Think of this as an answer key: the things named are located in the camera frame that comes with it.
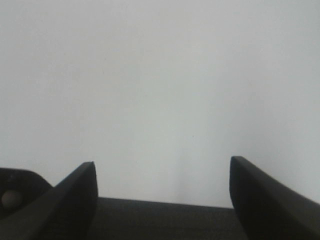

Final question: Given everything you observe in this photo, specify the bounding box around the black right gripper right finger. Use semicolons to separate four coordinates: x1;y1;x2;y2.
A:
229;156;320;240

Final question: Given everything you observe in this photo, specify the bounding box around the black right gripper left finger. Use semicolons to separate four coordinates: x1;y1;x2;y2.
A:
0;162;98;240

